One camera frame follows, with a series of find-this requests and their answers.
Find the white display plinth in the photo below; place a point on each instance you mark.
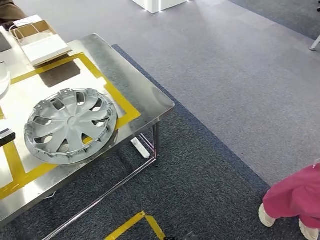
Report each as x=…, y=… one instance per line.
x=160, y=5

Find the stainless steel workbench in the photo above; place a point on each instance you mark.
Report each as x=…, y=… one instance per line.
x=140, y=96

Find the white power strip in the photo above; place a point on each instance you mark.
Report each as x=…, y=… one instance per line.
x=140, y=148

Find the grey wheel hubcap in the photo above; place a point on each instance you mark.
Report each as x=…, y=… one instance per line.
x=69, y=126

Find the white paper bag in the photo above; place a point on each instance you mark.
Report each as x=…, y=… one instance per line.
x=46, y=49

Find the person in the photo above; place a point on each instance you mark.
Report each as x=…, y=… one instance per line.
x=10, y=11
x=295, y=195

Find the white curved car panel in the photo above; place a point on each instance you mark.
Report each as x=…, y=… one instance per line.
x=4, y=82

